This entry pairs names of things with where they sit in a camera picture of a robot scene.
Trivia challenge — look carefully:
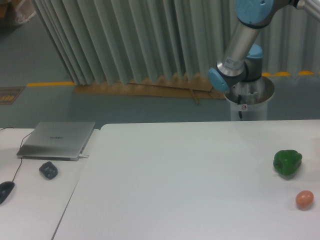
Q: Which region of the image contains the green bell pepper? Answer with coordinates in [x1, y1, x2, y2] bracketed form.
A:
[273, 149, 303, 177]

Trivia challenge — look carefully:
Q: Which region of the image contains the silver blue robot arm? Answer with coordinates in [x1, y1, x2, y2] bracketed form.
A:
[208, 0, 320, 92]

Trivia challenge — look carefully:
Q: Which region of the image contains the brown cardboard sheet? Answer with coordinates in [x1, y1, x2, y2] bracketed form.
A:
[73, 73, 225, 105]

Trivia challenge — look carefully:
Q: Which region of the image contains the white usb plug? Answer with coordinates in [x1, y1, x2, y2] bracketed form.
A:
[78, 154, 89, 159]

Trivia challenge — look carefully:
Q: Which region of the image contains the pale green curtain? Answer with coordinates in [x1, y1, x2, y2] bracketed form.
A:
[32, 0, 320, 85]

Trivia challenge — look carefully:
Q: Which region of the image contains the silver closed laptop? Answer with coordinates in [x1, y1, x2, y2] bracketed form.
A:
[16, 121, 96, 161]

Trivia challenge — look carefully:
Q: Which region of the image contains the black small controller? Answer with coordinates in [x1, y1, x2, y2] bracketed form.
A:
[39, 161, 59, 180]

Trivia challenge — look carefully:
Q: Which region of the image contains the brown egg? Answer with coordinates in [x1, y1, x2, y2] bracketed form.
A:
[295, 190, 314, 209]

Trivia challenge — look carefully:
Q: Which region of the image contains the black computer mouse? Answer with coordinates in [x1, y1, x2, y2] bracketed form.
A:
[0, 181, 15, 204]

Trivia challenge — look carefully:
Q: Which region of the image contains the clear plastic bag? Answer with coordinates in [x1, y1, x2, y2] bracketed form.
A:
[7, 0, 36, 26]

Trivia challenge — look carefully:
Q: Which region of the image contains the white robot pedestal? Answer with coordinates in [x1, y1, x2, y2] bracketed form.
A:
[224, 76, 275, 121]

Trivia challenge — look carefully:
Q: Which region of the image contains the black mouse cable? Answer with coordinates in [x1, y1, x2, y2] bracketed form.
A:
[0, 126, 36, 183]

